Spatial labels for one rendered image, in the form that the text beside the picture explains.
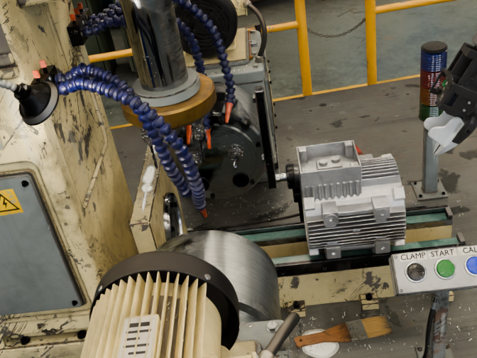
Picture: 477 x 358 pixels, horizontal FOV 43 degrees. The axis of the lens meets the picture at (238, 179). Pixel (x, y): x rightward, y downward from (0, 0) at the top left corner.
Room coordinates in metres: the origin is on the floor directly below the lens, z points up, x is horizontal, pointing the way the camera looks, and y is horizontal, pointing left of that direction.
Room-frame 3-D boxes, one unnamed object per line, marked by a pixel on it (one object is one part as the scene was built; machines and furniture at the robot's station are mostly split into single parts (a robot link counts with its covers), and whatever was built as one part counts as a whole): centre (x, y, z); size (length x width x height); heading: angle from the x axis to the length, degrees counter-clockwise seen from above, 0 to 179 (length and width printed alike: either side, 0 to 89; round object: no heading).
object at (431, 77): (1.30, -0.50, 1.14); 0.06 x 0.06 x 0.04
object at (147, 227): (1.07, 0.22, 0.97); 0.30 x 0.11 x 0.34; 175
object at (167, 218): (1.07, 0.16, 1.01); 0.15 x 0.02 x 0.15; 175
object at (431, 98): (1.30, -0.50, 1.10); 0.06 x 0.06 x 0.04
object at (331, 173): (1.03, -0.19, 1.11); 0.12 x 0.11 x 0.07; 84
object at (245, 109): (1.39, 0.03, 1.04); 0.41 x 0.25 x 0.25; 175
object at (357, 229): (1.03, -0.23, 1.01); 0.20 x 0.19 x 0.19; 84
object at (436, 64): (1.30, -0.50, 1.19); 0.06 x 0.06 x 0.04
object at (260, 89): (1.18, -0.08, 1.12); 0.04 x 0.03 x 0.26; 85
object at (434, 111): (1.30, -0.50, 1.05); 0.06 x 0.06 x 0.04
